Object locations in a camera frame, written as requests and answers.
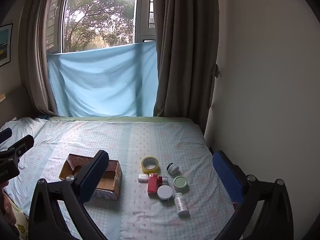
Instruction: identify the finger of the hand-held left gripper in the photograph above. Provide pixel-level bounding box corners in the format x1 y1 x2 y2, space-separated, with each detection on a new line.
0 134 35 160
0 127 13 144

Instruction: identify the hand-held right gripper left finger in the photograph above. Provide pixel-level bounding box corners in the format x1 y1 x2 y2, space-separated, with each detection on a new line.
28 150 110 240

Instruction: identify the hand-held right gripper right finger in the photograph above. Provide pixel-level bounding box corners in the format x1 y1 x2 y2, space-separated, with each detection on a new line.
210 147 294 240

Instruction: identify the cardboard box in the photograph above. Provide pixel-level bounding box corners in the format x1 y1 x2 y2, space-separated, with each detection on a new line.
59 153 123 200

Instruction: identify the jar with pale green lid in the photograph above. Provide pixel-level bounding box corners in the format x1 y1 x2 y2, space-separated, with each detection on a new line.
173 175 189 192

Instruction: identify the white pill bottle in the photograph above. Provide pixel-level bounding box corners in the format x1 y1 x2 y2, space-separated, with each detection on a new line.
174 192 190 216

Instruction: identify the white jar with black lid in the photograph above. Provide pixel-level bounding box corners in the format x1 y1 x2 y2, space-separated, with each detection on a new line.
166 162 181 175

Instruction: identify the yellow tape roll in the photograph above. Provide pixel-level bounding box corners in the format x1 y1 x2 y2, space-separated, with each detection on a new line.
141 156 160 174

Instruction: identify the red carton box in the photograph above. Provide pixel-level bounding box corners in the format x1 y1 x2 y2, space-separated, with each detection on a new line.
147 173 160 195

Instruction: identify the green jar with white lid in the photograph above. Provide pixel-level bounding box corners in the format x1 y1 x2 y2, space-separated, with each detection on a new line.
157 185 173 202

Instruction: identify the person's left hand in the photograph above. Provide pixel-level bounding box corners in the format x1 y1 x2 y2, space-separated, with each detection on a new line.
0 180 17 228

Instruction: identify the white pillow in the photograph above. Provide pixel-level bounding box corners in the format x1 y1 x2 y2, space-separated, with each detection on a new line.
0 117 48 155

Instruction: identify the yellow patterned cloth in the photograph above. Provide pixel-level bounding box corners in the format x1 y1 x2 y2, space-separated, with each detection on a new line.
12 202 29 240

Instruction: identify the checked floral bed sheet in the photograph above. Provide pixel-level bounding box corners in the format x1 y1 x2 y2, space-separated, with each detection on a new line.
5 119 237 240

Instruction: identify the light blue hanging cloth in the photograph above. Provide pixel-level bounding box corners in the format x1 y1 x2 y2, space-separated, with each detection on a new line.
47 41 158 117

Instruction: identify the brown curtain with tie-back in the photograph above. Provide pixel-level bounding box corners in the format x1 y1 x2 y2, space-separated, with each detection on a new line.
152 0 222 135

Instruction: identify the window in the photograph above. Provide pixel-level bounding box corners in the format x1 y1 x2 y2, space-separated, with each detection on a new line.
45 0 157 54

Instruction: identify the framed wall picture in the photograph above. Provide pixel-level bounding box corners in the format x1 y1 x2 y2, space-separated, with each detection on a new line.
0 23 13 67

